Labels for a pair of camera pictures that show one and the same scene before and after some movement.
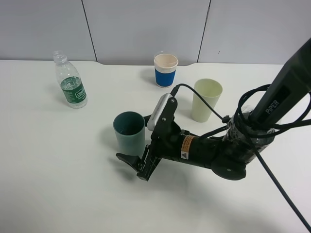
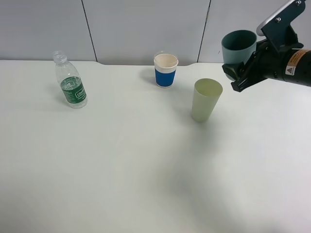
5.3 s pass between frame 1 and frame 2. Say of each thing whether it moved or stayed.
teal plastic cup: moved
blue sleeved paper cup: stayed
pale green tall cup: stayed
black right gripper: moved
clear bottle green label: stayed
